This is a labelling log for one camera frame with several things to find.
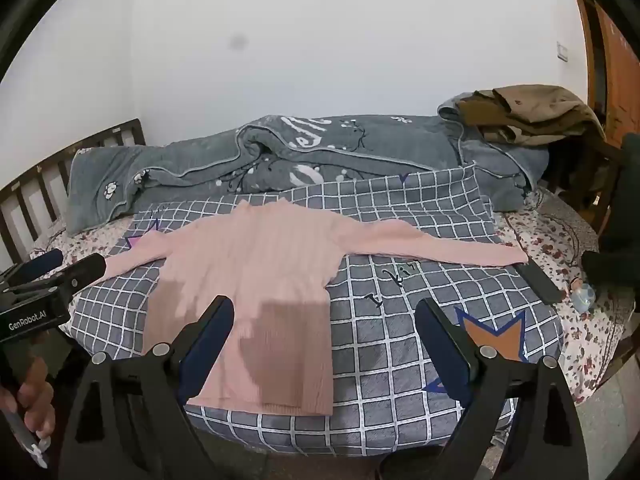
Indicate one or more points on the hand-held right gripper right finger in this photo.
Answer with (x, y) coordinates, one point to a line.
(445, 352)

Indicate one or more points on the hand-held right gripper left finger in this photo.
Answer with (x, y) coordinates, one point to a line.
(207, 347)

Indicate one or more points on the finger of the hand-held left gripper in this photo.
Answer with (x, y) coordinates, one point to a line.
(46, 261)
(82, 272)

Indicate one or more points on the pink knit sweater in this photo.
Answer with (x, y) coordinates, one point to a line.
(260, 260)

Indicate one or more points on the person's left hand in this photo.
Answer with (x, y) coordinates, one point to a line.
(35, 395)

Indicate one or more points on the grey checked star blanket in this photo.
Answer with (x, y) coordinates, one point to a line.
(380, 340)

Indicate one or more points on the wooden slatted headboard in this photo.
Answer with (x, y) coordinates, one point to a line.
(25, 180)

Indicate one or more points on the black remote control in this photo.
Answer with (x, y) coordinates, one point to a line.
(537, 282)

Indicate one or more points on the small pale blue object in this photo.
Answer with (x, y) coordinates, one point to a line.
(582, 297)

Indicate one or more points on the floral bed sheet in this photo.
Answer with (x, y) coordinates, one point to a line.
(547, 240)

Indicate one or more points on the grey-green flower quilt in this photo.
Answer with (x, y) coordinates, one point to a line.
(200, 160)

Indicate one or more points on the dark cloth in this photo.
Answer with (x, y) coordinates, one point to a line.
(622, 220)

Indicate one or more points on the olive bag on chair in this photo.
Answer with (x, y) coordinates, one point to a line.
(530, 110)

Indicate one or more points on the wooden door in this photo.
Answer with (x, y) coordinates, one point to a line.
(617, 60)

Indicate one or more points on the white wall socket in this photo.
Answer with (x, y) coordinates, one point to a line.
(563, 52)

